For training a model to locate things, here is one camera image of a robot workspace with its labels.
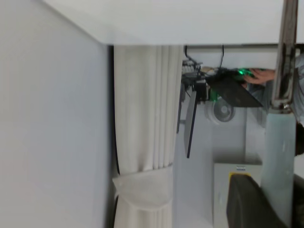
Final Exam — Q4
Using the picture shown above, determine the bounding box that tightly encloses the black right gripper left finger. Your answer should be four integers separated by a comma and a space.
225, 174, 288, 228

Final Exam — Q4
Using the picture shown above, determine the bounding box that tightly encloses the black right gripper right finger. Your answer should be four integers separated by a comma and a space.
294, 174, 304, 228

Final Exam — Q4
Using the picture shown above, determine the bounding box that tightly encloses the thin black hanging cable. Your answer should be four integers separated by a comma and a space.
219, 45, 225, 70

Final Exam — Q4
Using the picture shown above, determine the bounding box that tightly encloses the thin dark computer monitor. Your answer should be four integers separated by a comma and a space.
183, 91, 198, 159

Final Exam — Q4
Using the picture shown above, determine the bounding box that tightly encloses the black laptop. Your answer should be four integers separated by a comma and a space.
206, 75, 264, 108

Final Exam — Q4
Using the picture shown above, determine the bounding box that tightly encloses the metal spoon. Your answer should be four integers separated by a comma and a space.
260, 0, 299, 228

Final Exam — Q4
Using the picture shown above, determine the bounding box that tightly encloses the grey cabinet with yellow label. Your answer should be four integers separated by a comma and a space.
213, 162, 263, 228

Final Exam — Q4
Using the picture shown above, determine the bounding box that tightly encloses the person in grey shirt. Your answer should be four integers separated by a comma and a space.
247, 51, 304, 119

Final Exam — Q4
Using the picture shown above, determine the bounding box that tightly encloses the bare hand of seated person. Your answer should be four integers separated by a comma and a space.
244, 68, 276, 85

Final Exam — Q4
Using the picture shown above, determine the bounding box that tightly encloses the white pleated curtain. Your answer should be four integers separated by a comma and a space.
113, 45, 185, 228

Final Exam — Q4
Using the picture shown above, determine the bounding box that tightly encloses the black electronics cluster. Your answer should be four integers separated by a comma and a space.
180, 59, 211, 104

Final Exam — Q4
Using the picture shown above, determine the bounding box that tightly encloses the white round fan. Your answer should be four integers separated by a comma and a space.
203, 97, 236, 124

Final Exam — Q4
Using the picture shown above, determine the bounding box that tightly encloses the green lit device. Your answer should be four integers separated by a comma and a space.
234, 67, 255, 78

